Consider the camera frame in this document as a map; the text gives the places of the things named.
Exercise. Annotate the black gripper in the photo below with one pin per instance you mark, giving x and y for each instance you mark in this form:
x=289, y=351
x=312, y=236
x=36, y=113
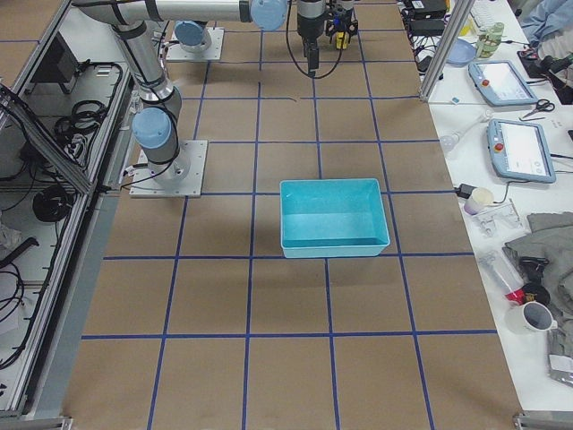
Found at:
x=309, y=26
x=354, y=27

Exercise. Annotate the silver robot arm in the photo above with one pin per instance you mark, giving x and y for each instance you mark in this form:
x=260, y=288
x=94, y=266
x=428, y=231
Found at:
x=155, y=127
x=269, y=15

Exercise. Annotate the black power brick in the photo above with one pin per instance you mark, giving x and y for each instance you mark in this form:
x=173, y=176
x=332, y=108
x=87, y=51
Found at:
x=426, y=27

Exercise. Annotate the light blue plate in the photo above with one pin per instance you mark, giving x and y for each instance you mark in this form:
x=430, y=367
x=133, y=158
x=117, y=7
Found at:
x=461, y=54

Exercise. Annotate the green tape rolls stack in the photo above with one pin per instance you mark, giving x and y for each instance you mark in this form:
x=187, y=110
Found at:
x=489, y=40

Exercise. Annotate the teal plastic bin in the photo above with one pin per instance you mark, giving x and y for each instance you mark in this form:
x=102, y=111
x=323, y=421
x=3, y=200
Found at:
x=328, y=218

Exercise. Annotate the upper blue teach pendant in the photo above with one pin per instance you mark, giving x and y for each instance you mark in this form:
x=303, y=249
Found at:
x=500, y=84

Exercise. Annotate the blue teach pendant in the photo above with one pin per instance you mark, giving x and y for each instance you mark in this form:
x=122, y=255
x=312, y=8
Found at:
x=500, y=84
x=520, y=151

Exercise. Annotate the scissors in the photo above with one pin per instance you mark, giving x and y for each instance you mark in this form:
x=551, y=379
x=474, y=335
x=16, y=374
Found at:
x=542, y=105

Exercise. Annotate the lower blue teach pendant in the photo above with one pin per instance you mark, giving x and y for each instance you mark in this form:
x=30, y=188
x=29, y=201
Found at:
x=520, y=151

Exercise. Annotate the paper cup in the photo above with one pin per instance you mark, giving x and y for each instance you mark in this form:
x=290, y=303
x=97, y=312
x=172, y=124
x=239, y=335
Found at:
x=478, y=199

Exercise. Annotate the white mug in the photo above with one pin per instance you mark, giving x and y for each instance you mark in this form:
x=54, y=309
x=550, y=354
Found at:
x=529, y=318

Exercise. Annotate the aluminium frame post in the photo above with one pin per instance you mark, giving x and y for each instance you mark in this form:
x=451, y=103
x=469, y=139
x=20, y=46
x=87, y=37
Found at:
x=457, y=19

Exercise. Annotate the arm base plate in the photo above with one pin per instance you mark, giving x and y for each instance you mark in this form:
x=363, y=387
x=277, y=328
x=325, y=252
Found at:
x=183, y=178
x=209, y=49

